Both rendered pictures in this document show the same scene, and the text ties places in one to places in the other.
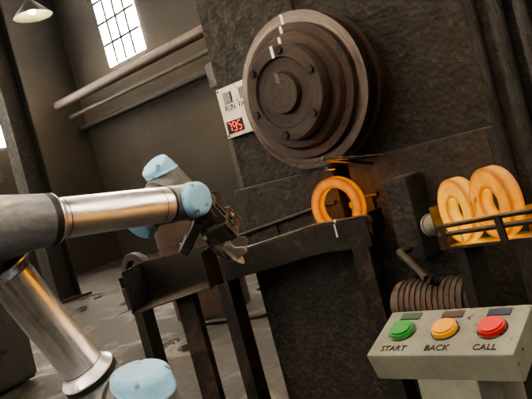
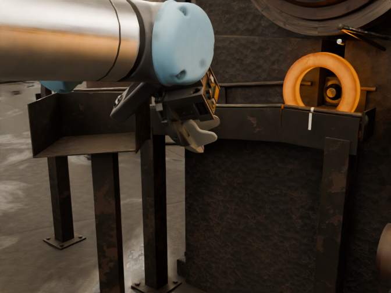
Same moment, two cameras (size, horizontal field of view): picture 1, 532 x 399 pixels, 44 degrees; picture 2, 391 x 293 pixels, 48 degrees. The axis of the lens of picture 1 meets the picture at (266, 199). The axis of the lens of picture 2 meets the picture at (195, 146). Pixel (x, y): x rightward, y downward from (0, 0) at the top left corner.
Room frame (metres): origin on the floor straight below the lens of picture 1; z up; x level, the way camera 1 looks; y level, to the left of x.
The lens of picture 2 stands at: (0.96, 0.16, 0.91)
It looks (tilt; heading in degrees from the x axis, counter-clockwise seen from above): 16 degrees down; 356
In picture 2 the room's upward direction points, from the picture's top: straight up
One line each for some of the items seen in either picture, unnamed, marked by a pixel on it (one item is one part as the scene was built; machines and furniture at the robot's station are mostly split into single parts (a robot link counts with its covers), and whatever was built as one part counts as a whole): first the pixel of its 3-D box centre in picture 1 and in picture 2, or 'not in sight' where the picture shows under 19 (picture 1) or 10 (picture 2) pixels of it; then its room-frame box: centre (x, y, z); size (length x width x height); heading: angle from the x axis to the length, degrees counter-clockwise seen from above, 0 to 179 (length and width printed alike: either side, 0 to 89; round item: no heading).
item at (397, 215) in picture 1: (412, 216); not in sight; (1.83, -0.39, 0.68); 0.11 x 0.08 x 0.24; 138
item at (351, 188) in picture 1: (338, 206); (319, 90); (1.99, -0.21, 0.75); 0.18 x 0.03 x 0.18; 49
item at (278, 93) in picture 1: (286, 93); not in sight; (1.91, -0.14, 1.11); 0.28 x 0.06 x 0.28; 48
